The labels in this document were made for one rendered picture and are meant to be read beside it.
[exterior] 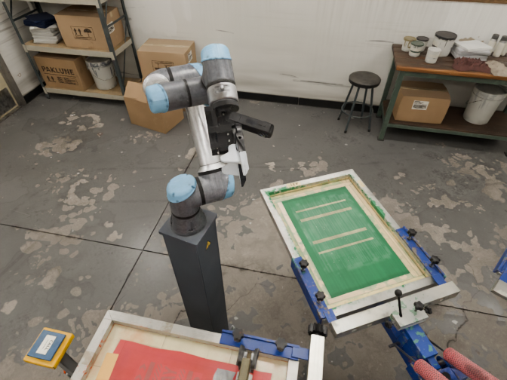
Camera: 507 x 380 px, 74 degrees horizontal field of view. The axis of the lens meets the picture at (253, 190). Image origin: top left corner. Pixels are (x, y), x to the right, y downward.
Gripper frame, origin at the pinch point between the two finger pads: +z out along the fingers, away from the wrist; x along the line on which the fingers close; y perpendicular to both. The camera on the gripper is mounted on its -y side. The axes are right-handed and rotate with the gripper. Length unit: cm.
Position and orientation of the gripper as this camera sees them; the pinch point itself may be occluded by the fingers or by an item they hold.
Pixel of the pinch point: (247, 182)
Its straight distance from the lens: 81.0
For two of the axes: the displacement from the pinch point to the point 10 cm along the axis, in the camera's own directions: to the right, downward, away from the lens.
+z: 1.8, 9.7, -1.4
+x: 0.7, -1.5, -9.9
